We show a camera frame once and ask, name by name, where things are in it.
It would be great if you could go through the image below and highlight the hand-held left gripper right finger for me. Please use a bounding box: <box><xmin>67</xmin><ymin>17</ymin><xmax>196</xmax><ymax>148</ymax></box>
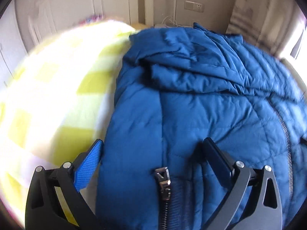
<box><xmin>202</xmin><ymin>137</ymin><xmax>283</xmax><ymax>230</ymax></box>

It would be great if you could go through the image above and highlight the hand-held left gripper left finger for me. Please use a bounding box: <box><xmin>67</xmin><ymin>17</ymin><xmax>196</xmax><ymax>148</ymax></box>
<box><xmin>25</xmin><ymin>138</ymin><xmax>107</xmax><ymax>230</ymax></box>

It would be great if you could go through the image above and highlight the blue puffer jacket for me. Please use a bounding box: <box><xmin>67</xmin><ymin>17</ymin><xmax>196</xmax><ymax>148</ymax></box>
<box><xmin>95</xmin><ymin>23</ymin><xmax>307</xmax><ymax>230</ymax></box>

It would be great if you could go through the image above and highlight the yellow white checkered blanket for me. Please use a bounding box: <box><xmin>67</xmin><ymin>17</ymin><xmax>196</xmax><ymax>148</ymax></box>
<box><xmin>0</xmin><ymin>20</ymin><xmax>137</xmax><ymax>226</ymax></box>

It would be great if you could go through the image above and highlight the window sill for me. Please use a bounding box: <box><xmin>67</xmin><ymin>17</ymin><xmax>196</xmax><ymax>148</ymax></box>
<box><xmin>279</xmin><ymin>57</ymin><xmax>307</xmax><ymax>96</ymax></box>

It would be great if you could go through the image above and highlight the white wardrobe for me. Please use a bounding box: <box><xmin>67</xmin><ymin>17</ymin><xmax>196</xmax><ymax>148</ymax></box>
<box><xmin>0</xmin><ymin>5</ymin><xmax>28</xmax><ymax>89</ymax></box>

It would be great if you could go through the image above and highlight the window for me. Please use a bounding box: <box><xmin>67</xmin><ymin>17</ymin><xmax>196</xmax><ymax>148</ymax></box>
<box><xmin>290</xmin><ymin>17</ymin><xmax>307</xmax><ymax>60</ymax></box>

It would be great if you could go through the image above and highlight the printed curtain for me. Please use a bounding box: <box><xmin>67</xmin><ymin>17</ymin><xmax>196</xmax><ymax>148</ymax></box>
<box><xmin>225</xmin><ymin>0</ymin><xmax>299</xmax><ymax>58</ymax></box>

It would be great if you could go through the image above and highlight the patterned pillow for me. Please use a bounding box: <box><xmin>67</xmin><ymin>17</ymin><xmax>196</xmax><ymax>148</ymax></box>
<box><xmin>79</xmin><ymin>15</ymin><xmax>106</xmax><ymax>25</ymax></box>

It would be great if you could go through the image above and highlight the yellow cloth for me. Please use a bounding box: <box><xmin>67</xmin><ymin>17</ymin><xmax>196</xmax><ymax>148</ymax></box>
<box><xmin>131</xmin><ymin>23</ymin><xmax>147</xmax><ymax>33</ymax></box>

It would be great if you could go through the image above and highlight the white floor lamp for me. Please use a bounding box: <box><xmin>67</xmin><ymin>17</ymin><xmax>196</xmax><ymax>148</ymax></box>
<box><xmin>171</xmin><ymin>0</ymin><xmax>178</xmax><ymax>25</ymax></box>

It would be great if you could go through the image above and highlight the white bed headboard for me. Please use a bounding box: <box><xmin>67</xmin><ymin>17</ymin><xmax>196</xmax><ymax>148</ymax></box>
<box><xmin>14</xmin><ymin>0</ymin><xmax>154</xmax><ymax>53</ymax></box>

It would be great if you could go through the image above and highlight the white cable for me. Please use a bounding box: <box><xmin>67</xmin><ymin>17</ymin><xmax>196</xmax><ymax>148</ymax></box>
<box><xmin>161</xmin><ymin>16</ymin><xmax>178</xmax><ymax>26</ymax></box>

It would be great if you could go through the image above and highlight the wall socket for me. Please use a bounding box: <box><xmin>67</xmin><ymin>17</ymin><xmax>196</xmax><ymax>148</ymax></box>
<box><xmin>184</xmin><ymin>1</ymin><xmax>205</xmax><ymax>12</ymax></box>

